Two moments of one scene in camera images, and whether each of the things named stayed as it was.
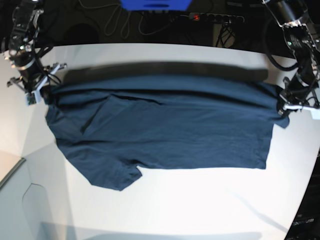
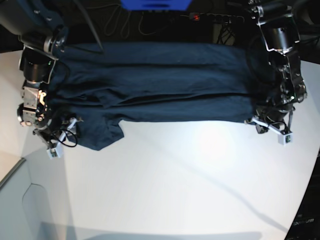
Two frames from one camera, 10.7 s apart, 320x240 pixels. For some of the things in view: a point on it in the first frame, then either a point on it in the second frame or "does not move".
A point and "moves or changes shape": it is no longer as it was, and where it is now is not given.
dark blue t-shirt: (112, 121) moves or changes shape
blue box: (155, 5) does not move
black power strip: (216, 17) does not move
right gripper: (297, 95) -> (272, 114)
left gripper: (33, 76) -> (55, 133)
